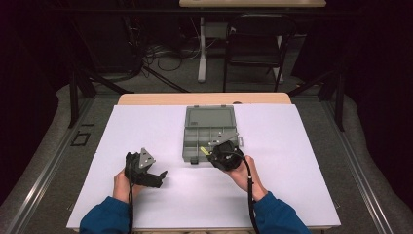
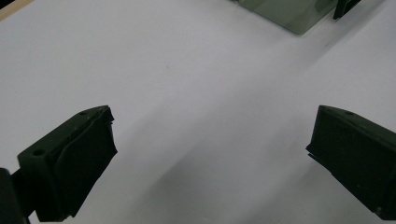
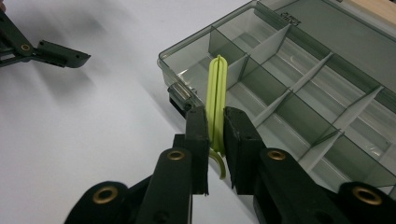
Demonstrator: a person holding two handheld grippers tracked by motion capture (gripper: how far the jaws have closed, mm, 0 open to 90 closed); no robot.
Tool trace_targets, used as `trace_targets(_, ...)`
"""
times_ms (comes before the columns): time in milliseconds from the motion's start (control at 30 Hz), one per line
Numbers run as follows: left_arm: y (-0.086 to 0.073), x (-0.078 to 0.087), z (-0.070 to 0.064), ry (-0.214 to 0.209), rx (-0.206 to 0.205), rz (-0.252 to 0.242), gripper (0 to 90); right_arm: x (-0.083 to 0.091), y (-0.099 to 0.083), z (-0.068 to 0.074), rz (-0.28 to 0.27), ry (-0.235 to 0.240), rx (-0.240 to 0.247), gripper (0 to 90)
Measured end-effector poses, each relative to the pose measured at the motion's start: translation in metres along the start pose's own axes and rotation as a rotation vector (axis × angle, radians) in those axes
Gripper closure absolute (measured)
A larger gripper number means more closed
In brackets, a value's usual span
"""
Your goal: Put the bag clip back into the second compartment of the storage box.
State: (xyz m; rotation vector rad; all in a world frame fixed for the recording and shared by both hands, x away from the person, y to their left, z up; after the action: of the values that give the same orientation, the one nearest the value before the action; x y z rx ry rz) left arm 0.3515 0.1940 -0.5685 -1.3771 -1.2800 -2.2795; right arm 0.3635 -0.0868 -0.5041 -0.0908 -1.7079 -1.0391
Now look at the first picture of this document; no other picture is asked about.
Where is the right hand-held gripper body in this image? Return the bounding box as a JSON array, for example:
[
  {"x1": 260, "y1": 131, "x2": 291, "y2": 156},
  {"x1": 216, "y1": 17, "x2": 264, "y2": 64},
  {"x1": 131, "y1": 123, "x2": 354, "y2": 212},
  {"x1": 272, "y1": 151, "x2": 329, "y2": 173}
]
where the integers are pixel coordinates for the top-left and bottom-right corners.
[{"x1": 207, "y1": 130, "x2": 244, "y2": 173}]

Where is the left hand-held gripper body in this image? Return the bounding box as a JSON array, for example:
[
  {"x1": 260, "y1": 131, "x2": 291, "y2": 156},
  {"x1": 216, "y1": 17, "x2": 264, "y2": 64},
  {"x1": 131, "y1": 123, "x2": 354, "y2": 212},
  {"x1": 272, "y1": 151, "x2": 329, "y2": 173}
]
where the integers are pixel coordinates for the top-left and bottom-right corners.
[{"x1": 125, "y1": 147, "x2": 164, "y2": 189}]

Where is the grey transparent plastic organizer box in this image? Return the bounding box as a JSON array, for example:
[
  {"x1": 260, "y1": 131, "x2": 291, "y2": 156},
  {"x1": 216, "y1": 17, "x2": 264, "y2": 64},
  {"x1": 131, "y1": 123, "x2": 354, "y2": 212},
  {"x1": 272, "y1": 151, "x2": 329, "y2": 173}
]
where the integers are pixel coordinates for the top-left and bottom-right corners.
[{"x1": 181, "y1": 104, "x2": 244, "y2": 166}]

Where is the person's right hand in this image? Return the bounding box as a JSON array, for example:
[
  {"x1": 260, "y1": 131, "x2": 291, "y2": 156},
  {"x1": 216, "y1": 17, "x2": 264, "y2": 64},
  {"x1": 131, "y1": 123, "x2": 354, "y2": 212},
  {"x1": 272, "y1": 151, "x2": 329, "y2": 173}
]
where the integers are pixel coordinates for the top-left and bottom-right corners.
[{"x1": 226, "y1": 154, "x2": 269, "y2": 202}]

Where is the person's left hand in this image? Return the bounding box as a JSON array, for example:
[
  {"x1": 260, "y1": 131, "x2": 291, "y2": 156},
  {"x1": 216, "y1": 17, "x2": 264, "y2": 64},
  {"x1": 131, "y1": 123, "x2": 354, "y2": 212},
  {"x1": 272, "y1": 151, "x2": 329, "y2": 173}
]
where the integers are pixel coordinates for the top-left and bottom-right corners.
[{"x1": 112, "y1": 169, "x2": 144, "y2": 205}]

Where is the light wooden table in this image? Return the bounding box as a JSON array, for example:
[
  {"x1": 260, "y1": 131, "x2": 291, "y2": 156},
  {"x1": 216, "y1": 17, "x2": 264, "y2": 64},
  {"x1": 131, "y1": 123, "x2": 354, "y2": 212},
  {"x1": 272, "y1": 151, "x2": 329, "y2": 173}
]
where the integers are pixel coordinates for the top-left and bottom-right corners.
[{"x1": 72, "y1": 92, "x2": 334, "y2": 234}]

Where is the white board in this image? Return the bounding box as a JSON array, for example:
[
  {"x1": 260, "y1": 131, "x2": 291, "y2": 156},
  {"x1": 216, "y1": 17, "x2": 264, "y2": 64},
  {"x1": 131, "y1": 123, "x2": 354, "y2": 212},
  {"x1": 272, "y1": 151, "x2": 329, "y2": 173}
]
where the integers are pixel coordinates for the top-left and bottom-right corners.
[{"x1": 66, "y1": 103, "x2": 342, "y2": 230}]

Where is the black metal stand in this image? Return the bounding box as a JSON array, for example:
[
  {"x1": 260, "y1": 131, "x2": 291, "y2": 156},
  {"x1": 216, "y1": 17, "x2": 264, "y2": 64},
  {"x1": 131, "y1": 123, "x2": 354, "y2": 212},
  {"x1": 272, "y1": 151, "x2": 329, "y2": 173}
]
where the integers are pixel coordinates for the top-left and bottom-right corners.
[
  {"x1": 286, "y1": 67, "x2": 346, "y2": 133},
  {"x1": 67, "y1": 68, "x2": 134, "y2": 130}
]

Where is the desk with white legs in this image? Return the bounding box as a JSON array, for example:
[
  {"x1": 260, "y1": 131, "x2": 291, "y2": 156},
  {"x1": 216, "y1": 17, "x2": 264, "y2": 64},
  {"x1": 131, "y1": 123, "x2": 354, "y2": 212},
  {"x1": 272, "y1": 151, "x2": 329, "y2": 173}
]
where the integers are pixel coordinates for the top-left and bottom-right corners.
[{"x1": 178, "y1": 0, "x2": 327, "y2": 84}]

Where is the black folding chair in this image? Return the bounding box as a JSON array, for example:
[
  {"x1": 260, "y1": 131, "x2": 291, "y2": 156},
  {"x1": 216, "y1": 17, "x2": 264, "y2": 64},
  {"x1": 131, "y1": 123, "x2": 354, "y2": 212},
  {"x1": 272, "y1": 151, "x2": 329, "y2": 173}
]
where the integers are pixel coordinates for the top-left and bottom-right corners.
[{"x1": 222, "y1": 13, "x2": 297, "y2": 94}]

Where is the right hand-held gripper black cable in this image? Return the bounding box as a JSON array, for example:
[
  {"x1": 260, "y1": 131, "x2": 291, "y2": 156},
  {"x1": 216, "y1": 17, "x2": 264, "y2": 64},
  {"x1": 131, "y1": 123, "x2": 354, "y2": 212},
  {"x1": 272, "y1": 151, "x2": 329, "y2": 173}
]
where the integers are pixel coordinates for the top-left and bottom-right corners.
[{"x1": 227, "y1": 150, "x2": 261, "y2": 234}]

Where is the hand-held gripper black cable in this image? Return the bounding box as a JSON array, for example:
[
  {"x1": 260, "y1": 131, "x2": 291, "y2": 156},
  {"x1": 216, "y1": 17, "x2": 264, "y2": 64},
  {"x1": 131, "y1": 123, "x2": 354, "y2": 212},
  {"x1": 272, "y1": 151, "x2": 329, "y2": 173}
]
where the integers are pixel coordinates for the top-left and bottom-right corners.
[
  {"x1": 227, "y1": 150, "x2": 261, "y2": 234},
  {"x1": 127, "y1": 161, "x2": 135, "y2": 234}
]

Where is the left hand-held gripper black cable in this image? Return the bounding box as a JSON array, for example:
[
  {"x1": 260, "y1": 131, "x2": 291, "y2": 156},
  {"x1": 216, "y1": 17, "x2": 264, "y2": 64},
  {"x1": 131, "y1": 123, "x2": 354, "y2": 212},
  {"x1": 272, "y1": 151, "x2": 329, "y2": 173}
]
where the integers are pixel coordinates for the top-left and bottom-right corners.
[{"x1": 127, "y1": 161, "x2": 135, "y2": 234}]

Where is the aluminium floor rail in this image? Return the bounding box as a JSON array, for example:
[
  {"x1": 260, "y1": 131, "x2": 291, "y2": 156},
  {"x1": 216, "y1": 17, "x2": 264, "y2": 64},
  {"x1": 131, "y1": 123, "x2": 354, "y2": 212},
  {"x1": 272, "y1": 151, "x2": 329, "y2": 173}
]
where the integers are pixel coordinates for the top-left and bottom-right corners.
[
  {"x1": 4, "y1": 97, "x2": 95, "y2": 234},
  {"x1": 320, "y1": 99, "x2": 394, "y2": 234}
]

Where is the bundle of floor cables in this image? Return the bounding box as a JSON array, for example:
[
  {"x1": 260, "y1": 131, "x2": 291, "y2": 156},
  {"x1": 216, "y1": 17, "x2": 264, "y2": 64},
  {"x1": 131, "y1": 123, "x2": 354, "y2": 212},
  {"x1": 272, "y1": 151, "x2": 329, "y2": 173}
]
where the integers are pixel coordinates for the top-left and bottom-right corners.
[{"x1": 141, "y1": 38, "x2": 203, "y2": 73}]

